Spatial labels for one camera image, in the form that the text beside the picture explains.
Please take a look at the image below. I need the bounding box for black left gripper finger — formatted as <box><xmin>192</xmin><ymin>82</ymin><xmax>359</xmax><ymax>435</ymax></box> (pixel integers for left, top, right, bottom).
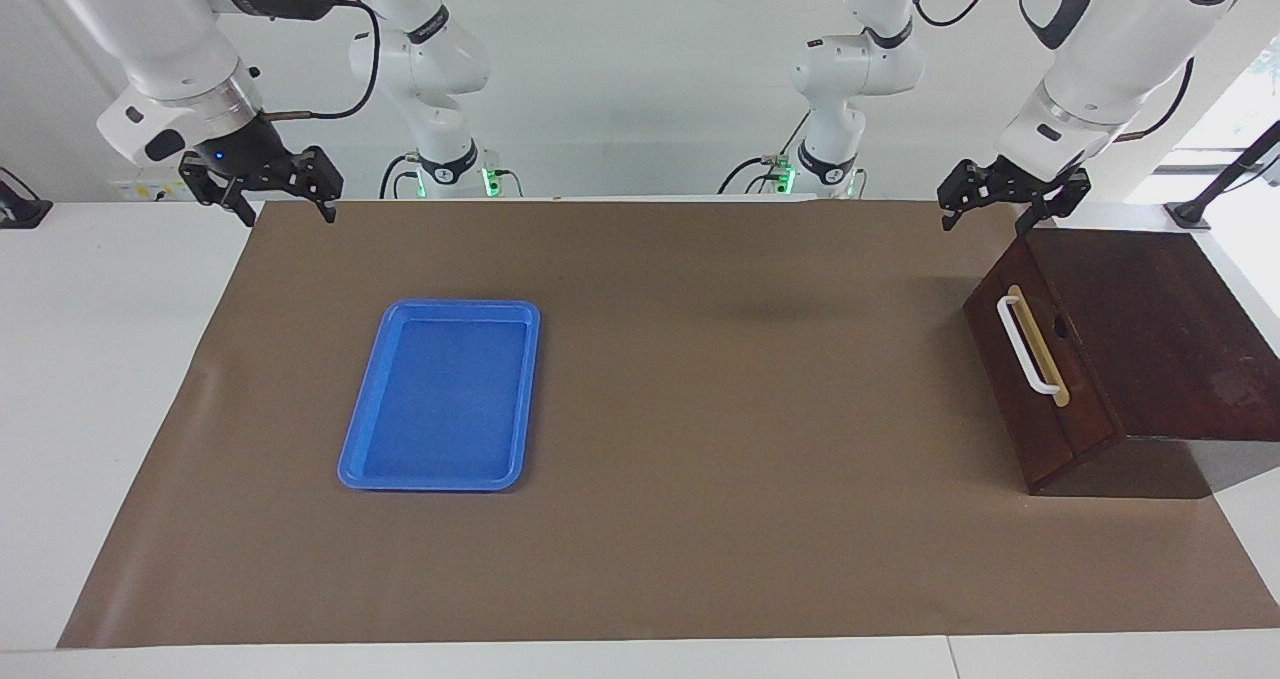
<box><xmin>1012</xmin><ymin>167</ymin><xmax>1093</xmax><ymax>237</ymax></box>
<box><xmin>937</xmin><ymin>159</ymin><xmax>993</xmax><ymax>233</ymax></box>

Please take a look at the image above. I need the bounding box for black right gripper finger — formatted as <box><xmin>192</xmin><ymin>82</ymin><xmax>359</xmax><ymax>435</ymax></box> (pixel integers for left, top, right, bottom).
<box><xmin>288</xmin><ymin>146</ymin><xmax>344</xmax><ymax>225</ymax></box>
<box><xmin>180</xmin><ymin>154</ymin><xmax>259</xmax><ymax>228</ymax></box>

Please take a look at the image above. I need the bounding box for wooden drawer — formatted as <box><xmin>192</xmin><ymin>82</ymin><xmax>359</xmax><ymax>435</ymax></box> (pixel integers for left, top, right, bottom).
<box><xmin>968</xmin><ymin>239</ymin><xmax>1119</xmax><ymax>465</ymax></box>

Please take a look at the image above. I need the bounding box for white drawer handle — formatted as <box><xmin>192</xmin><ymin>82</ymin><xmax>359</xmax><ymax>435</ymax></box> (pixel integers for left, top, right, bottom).
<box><xmin>997</xmin><ymin>294</ymin><xmax>1061</xmax><ymax>396</ymax></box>

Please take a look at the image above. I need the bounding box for dark wooden drawer cabinet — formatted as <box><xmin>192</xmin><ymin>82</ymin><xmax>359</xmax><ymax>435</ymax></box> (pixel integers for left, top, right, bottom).
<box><xmin>963</xmin><ymin>227</ymin><xmax>1280</xmax><ymax>500</ymax></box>

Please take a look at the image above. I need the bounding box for blue plastic tray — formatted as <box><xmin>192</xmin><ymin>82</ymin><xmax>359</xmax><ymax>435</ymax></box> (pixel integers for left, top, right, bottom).
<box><xmin>337</xmin><ymin>299</ymin><xmax>542</xmax><ymax>492</ymax></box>

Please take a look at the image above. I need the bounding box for brown table mat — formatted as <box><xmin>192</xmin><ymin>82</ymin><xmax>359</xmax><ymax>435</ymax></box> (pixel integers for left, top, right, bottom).
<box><xmin>57</xmin><ymin>197</ymin><xmax>1280</xmax><ymax>650</ymax></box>

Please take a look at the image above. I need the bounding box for black base cable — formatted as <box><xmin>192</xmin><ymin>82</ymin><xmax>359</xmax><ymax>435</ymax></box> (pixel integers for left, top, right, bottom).
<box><xmin>717</xmin><ymin>156</ymin><xmax>776</xmax><ymax>196</ymax></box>
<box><xmin>379</xmin><ymin>152</ymin><xmax>421</xmax><ymax>200</ymax></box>

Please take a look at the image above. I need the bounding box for white wall socket box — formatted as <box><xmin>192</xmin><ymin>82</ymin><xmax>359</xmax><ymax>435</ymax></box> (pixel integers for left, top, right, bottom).
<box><xmin>108</xmin><ymin>177</ymin><xmax>191</xmax><ymax>203</ymax></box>

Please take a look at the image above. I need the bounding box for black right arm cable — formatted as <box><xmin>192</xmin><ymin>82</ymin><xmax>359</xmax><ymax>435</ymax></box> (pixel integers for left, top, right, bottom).
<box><xmin>262</xmin><ymin>0</ymin><xmax>386</xmax><ymax>122</ymax></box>

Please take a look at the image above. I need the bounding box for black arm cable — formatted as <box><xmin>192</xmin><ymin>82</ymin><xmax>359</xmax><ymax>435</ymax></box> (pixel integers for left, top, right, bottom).
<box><xmin>900</xmin><ymin>0</ymin><xmax>1196</xmax><ymax>145</ymax></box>
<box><xmin>262</xmin><ymin>0</ymin><xmax>386</xmax><ymax>122</ymax></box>

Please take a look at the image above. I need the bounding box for beige handle backplate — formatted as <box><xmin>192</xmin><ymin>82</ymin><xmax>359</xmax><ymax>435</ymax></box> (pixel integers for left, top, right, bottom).
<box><xmin>1006</xmin><ymin>284</ymin><xmax>1071</xmax><ymax>407</ymax></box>

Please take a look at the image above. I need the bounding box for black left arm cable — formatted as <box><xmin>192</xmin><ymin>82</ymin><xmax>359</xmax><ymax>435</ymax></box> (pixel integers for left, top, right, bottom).
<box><xmin>900</xmin><ymin>0</ymin><xmax>1196</xmax><ymax>145</ymax></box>

